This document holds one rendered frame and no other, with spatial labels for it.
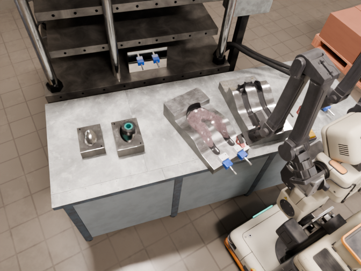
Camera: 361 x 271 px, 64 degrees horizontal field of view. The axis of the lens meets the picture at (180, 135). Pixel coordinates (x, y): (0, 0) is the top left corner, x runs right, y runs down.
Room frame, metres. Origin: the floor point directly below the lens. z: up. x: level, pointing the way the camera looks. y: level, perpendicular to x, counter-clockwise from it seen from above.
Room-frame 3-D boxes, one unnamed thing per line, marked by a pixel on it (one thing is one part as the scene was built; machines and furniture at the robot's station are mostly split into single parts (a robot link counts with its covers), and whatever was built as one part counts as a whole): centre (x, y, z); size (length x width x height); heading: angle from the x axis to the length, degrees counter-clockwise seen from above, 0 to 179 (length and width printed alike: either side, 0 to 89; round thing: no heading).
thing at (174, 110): (1.04, -0.14, 0.85); 0.50 x 0.26 x 0.11; 40
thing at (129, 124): (0.95, 0.29, 0.89); 0.08 x 0.08 x 0.04
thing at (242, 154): (0.87, -0.36, 0.85); 0.13 x 0.05 x 0.05; 40
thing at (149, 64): (1.79, 0.38, 0.87); 0.50 x 0.27 x 0.17; 23
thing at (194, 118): (1.04, -0.15, 0.90); 0.26 x 0.18 x 0.08; 40
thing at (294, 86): (0.80, -0.40, 1.40); 0.11 x 0.06 x 0.43; 125
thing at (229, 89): (1.26, -0.44, 0.87); 0.50 x 0.26 x 0.14; 23
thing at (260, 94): (1.24, -0.43, 0.92); 0.35 x 0.16 x 0.09; 23
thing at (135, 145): (0.93, 0.30, 0.83); 0.20 x 0.15 x 0.07; 23
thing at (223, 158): (0.80, -0.28, 0.85); 0.13 x 0.05 x 0.05; 40
